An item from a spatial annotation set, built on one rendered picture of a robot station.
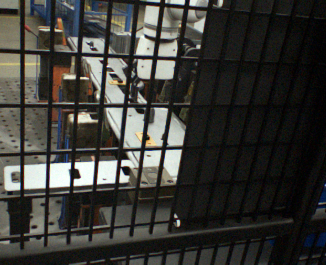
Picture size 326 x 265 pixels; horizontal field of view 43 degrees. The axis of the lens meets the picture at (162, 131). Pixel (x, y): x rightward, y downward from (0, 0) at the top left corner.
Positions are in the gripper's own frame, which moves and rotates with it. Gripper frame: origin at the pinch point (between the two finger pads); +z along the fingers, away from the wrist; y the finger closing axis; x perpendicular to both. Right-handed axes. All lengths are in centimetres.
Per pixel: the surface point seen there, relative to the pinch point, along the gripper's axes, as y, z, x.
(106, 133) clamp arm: 10.0, 12.1, -3.7
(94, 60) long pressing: -1, 13, -75
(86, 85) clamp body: 9.1, 10.8, -37.9
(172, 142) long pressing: -7.2, 12.5, 2.0
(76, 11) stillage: -57, 57, -449
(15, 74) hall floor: 19, 113, -360
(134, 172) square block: 11.5, 6.6, 26.0
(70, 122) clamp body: 19.7, 8.6, -3.5
